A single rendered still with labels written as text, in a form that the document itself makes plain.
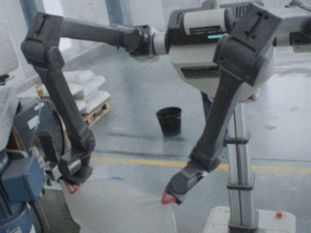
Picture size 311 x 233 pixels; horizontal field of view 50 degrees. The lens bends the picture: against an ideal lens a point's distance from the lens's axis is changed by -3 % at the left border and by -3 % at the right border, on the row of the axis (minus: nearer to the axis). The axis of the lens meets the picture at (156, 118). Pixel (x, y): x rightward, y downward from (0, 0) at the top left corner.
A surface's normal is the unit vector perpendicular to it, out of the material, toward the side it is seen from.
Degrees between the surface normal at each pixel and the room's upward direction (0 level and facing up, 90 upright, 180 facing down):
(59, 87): 105
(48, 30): 50
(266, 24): 62
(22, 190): 90
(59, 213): 90
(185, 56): 40
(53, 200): 90
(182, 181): 77
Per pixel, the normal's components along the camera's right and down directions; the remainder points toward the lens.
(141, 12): -0.36, 0.43
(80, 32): 0.86, 0.34
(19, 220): 0.90, 0.04
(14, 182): 0.04, 0.39
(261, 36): -0.44, -0.05
